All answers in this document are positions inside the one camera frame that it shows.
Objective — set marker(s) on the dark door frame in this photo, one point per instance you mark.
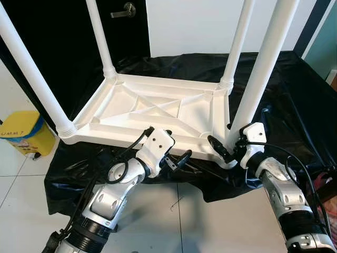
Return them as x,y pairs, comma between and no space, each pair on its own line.
310,29

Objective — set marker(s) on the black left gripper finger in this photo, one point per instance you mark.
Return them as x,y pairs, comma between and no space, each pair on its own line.
168,132
184,159

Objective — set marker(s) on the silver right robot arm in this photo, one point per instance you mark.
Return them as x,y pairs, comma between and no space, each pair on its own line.
284,190

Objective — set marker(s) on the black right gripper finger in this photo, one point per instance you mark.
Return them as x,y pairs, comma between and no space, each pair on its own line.
219,148

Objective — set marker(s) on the white plastic table leg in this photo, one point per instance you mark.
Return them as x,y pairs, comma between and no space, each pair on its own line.
263,63
100,37
237,42
31,74

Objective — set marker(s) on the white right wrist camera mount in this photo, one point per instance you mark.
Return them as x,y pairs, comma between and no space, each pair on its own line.
257,133

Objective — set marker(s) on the pink patterned bag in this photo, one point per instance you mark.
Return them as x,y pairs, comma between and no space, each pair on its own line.
330,211

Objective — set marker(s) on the black door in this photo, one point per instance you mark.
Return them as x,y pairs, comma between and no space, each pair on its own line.
58,31

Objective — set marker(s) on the black plastic table cover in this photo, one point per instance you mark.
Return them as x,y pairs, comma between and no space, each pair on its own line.
295,105

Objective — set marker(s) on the yellow storage box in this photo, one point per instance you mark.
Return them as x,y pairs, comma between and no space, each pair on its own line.
23,134

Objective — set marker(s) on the brown cardboard box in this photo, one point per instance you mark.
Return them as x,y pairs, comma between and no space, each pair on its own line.
333,79

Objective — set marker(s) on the white plastic table top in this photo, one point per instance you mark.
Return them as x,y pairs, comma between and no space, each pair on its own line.
131,110

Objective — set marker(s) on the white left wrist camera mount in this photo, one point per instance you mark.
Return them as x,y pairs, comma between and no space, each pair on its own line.
155,145

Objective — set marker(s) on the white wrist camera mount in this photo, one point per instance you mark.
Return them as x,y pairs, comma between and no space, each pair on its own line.
257,133
155,145

